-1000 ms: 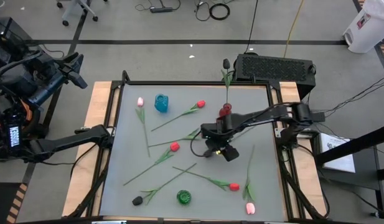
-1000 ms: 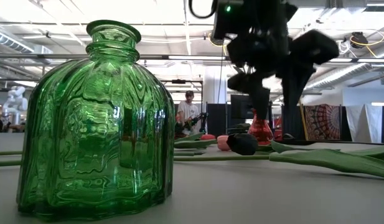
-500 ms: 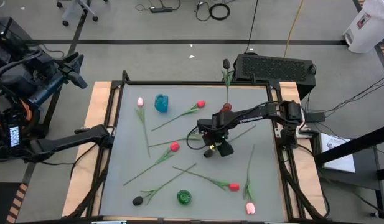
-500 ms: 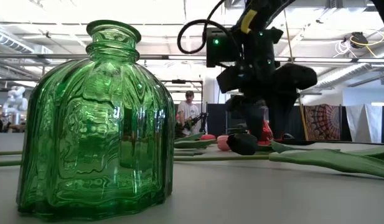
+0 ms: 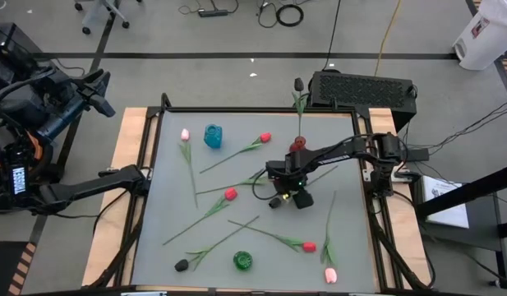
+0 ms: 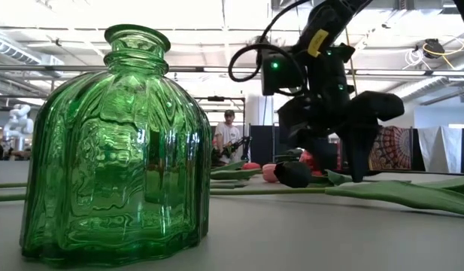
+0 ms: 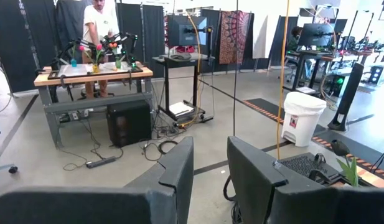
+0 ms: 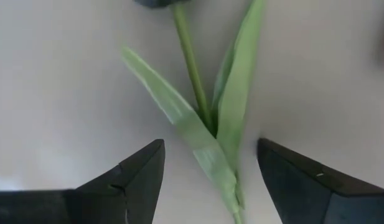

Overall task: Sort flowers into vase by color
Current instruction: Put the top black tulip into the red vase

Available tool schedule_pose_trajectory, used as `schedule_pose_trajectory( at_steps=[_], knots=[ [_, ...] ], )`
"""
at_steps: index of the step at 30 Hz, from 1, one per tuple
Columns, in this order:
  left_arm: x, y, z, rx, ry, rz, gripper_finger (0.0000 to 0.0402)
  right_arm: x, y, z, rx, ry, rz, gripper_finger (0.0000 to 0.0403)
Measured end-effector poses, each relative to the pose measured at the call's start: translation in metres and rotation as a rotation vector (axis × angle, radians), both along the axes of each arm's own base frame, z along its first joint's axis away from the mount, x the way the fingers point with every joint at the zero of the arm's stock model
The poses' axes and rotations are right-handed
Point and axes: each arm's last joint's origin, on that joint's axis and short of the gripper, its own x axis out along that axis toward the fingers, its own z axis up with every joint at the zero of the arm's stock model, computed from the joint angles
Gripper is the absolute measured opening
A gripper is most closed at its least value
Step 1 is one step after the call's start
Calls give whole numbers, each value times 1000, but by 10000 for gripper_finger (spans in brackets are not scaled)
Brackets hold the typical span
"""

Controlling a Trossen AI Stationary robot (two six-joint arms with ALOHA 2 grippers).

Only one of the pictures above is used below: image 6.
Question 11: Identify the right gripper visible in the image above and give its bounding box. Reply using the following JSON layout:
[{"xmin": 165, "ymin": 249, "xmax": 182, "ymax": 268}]
[{"xmin": 278, "ymin": 43, "xmax": 405, "ymax": 184}]

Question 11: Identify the red glass vase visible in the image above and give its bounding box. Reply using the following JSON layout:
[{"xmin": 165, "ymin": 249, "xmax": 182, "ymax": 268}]
[{"xmin": 298, "ymin": 149, "xmax": 325, "ymax": 177}]

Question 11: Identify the green glass vase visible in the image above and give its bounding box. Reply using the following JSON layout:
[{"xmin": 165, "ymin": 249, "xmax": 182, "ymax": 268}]
[{"xmin": 20, "ymin": 23, "xmax": 214, "ymax": 268}]

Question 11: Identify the patterned tapestry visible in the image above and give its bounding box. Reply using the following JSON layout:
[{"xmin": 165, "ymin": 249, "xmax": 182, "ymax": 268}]
[{"xmin": 368, "ymin": 126, "xmax": 413, "ymax": 171}]

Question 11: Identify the black partition panel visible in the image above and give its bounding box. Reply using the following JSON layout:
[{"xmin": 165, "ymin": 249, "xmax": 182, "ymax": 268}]
[{"xmin": 249, "ymin": 125, "xmax": 277, "ymax": 166}]

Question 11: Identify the white hanging cloth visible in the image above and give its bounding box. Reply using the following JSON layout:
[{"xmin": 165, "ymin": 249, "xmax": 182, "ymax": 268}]
[{"xmin": 417, "ymin": 126, "xmax": 464, "ymax": 174}]

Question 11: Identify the person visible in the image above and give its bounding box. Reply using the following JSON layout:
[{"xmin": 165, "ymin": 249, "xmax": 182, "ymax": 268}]
[{"xmin": 212, "ymin": 108, "xmax": 243, "ymax": 166}]

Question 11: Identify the long horizontal metal bar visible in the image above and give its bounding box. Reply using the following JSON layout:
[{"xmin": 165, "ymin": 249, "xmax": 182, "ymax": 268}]
[{"xmin": 0, "ymin": 64, "xmax": 464, "ymax": 76}]

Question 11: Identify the yellow cable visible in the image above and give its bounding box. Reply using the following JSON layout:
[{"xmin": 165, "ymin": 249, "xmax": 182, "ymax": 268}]
[{"xmin": 343, "ymin": 26, "xmax": 359, "ymax": 96}]

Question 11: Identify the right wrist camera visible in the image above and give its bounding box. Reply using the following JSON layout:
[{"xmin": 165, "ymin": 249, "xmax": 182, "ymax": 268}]
[{"xmin": 260, "ymin": 47, "xmax": 306, "ymax": 96}]

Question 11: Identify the yellow cable tag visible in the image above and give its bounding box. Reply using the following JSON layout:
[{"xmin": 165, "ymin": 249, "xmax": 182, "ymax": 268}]
[{"xmin": 307, "ymin": 29, "xmax": 329, "ymax": 58}]

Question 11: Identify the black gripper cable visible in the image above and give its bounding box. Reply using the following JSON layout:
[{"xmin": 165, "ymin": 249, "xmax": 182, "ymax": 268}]
[{"xmin": 227, "ymin": 0, "xmax": 311, "ymax": 97}]

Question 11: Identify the black ceiling cable reel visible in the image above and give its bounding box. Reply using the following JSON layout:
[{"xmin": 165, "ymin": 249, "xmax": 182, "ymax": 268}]
[{"xmin": 421, "ymin": 37, "xmax": 447, "ymax": 59}]

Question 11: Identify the silver ventilation duct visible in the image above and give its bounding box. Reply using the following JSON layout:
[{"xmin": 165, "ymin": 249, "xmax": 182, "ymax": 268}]
[{"xmin": 0, "ymin": 29, "xmax": 65, "ymax": 67}]

